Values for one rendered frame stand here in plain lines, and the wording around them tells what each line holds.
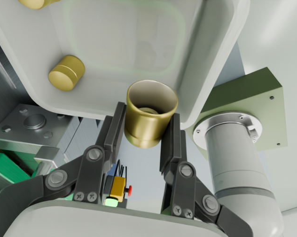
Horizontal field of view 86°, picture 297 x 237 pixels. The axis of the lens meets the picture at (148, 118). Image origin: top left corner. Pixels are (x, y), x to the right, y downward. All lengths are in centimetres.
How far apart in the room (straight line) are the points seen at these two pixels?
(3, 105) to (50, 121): 7
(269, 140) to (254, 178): 23
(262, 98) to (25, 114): 49
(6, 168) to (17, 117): 8
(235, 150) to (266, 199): 11
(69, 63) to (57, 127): 9
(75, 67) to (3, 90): 11
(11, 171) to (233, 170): 42
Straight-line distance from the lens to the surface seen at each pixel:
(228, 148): 44
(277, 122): 55
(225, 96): 47
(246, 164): 42
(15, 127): 30
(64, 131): 26
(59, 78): 25
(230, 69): 50
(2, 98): 31
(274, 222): 40
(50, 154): 24
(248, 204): 39
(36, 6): 22
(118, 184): 64
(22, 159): 35
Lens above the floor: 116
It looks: 42 degrees down
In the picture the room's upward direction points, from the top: 172 degrees counter-clockwise
